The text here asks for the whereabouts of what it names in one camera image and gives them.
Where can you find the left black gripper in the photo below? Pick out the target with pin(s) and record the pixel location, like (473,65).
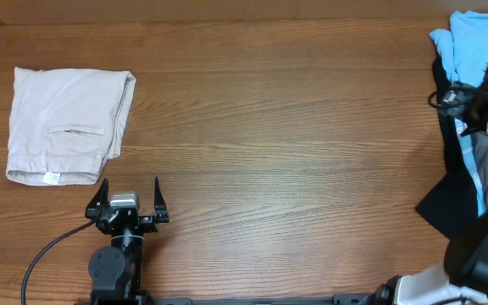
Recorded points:
(150,222)

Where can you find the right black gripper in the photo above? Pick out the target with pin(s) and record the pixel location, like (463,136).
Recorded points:
(453,104)

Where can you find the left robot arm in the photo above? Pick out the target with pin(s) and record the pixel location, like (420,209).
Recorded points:
(116,270)

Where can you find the light blue printed t-shirt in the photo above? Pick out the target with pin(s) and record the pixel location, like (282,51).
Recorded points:
(463,50)

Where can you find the black garment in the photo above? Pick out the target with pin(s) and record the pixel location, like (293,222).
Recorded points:
(451,206)

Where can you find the folded beige shorts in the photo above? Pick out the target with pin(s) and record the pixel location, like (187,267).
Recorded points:
(65,124)

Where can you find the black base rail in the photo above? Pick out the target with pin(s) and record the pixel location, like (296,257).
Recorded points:
(337,299)

